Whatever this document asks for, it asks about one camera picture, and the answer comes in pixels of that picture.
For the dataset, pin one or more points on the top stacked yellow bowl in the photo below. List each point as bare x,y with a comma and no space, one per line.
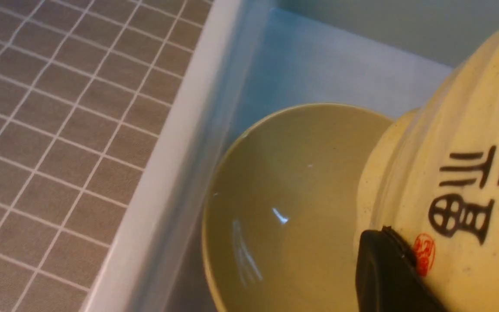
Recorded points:
279,218

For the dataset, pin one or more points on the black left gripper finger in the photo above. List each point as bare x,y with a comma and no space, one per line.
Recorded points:
386,277

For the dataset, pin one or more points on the large translucent white bin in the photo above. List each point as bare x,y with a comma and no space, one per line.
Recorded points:
255,57

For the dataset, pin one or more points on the yellow noodle bowl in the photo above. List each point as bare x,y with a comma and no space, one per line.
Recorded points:
434,178

